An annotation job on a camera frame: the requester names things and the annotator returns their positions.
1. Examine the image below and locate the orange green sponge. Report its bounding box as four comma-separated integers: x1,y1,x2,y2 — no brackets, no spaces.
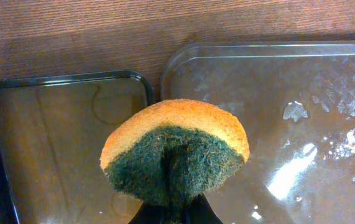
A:
100,99,250,207

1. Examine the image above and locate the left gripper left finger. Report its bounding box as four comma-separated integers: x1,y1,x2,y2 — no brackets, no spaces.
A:
128,202,168,224

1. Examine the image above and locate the brown serving tray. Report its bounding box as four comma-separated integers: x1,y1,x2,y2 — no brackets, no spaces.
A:
161,41,355,223

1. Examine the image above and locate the black water tray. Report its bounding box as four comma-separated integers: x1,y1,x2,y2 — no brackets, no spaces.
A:
0,70,154,223

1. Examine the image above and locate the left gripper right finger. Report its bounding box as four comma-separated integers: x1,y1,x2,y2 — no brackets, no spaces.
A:
183,194,223,224

